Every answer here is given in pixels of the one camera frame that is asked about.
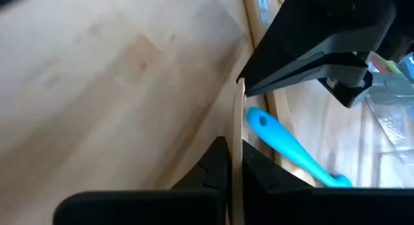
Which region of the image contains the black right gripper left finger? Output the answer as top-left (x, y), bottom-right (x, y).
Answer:
top-left (53, 136), bottom-right (232, 225)

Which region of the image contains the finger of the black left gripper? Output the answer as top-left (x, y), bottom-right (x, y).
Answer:
top-left (245, 53), bottom-right (373, 108)
top-left (237, 0), bottom-right (397, 90)

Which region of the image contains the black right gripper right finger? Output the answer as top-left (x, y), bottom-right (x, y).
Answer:
top-left (241, 140), bottom-right (414, 225)

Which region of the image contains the red silicone spatula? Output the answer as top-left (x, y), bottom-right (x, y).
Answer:
top-left (370, 53), bottom-right (391, 74)

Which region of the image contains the blue silicone spatula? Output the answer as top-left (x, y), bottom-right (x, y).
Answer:
top-left (246, 106), bottom-right (353, 189)

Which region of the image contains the clear plastic bin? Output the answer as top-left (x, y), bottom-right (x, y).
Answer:
top-left (364, 52), bottom-right (414, 187)

